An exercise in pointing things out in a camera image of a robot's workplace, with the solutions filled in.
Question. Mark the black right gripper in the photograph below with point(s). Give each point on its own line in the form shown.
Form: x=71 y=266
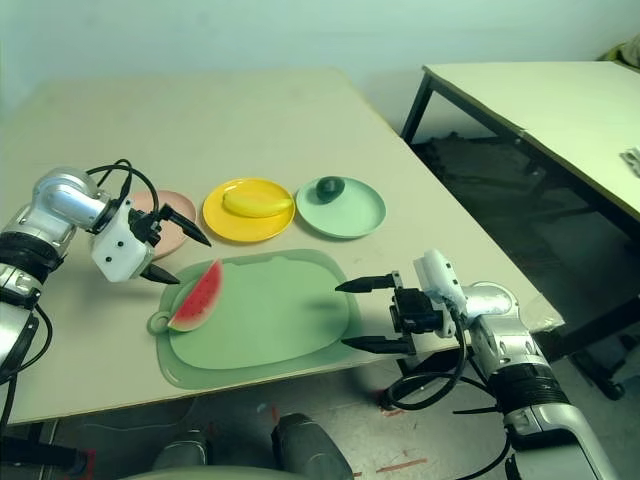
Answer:
x=417 y=312

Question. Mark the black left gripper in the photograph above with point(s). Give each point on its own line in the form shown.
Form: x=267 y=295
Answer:
x=147 y=227

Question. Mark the toy watermelon slice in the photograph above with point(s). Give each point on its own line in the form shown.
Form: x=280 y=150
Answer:
x=200 y=300

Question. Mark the toy yellow banana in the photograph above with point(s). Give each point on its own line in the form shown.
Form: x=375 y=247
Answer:
x=255 y=205

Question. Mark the toy dark green avocado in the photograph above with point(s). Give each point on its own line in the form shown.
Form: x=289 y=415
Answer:
x=329 y=189

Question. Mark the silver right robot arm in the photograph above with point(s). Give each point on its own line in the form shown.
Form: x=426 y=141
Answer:
x=505 y=345

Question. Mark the pink plastic plate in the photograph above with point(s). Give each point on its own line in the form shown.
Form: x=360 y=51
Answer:
x=172 y=200

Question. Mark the black table foot bar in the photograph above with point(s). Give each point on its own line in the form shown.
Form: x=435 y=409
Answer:
x=40 y=452
x=425 y=367

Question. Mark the yellow plastic plate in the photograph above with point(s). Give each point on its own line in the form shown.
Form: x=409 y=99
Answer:
x=250 y=230

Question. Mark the mint green plastic plate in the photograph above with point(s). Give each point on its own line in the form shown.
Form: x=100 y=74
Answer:
x=350 y=215

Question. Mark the green cutting board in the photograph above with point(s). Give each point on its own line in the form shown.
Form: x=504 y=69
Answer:
x=260 y=325

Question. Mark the grey robot right leg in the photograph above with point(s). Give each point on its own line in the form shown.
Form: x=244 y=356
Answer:
x=310 y=445

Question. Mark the clear plastic film scrap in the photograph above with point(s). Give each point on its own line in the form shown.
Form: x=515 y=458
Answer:
x=547 y=317

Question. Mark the grey robot torso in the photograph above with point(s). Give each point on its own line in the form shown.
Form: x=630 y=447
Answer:
x=200 y=474

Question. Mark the yellow green cloth bundle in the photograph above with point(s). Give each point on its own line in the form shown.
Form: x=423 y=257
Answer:
x=625 y=52

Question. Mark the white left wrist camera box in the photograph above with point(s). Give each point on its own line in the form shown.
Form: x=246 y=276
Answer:
x=117 y=255

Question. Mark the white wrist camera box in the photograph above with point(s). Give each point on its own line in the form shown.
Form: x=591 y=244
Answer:
x=117 y=255
x=440 y=272

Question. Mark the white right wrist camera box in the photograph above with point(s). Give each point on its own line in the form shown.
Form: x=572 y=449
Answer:
x=440 y=272

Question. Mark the side table with black frame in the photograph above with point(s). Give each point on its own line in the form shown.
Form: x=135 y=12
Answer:
x=525 y=95

